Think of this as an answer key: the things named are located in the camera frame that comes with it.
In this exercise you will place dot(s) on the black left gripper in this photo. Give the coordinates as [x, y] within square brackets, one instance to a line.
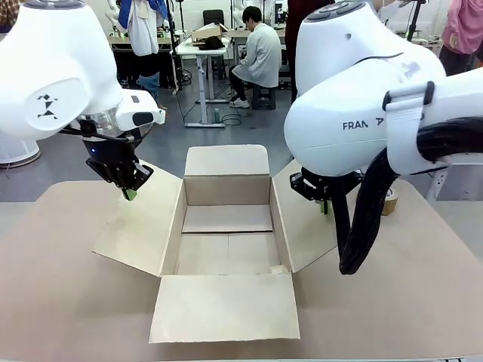
[107, 151]

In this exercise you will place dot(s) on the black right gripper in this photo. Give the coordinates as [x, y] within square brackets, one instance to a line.
[320, 184]

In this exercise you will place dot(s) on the large brown cardboard box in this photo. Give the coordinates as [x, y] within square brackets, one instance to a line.
[226, 241]

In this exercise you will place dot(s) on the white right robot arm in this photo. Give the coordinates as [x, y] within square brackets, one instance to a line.
[339, 68]

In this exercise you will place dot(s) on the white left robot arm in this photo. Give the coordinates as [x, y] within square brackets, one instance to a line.
[49, 64]

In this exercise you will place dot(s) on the brown packing tape roll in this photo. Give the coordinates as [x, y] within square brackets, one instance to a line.
[392, 201]

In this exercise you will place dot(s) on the hanging blue jeans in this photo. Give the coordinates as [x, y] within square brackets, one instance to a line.
[149, 83]

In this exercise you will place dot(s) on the grey plastic stool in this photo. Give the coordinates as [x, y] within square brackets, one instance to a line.
[264, 98]

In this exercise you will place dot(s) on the grey bottle on floor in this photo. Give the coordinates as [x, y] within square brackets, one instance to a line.
[216, 115]

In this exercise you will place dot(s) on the white perforated cylinder stand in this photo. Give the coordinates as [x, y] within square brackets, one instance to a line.
[17, 151]

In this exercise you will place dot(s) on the white standing desk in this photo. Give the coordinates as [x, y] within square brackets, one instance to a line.
[200, 64]

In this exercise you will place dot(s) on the black stand pole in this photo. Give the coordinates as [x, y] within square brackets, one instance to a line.
[174, 45]

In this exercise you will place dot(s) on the seated person in white coat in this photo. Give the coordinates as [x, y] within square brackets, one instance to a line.
[260, 56]

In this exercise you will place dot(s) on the hanging white and blue clothes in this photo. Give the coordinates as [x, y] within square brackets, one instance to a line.
[145, 26]

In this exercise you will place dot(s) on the dark red hanging garment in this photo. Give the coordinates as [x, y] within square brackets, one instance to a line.
[292, 45]

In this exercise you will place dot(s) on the black bag on desk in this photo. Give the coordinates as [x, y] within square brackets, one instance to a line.
[211, 43]

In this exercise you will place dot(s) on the small open cardboard box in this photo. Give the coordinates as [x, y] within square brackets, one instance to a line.
[207, 33]

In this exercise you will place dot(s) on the wood top workbench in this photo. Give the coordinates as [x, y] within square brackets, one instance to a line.
[234, 34]

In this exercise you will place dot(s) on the black office chair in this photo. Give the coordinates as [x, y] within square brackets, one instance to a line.
[215, 19]

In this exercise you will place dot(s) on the black tripod stand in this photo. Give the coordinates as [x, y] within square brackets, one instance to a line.
[413, 19]

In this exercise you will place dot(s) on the person in pink top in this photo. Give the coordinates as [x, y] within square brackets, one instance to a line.
[462, 26]

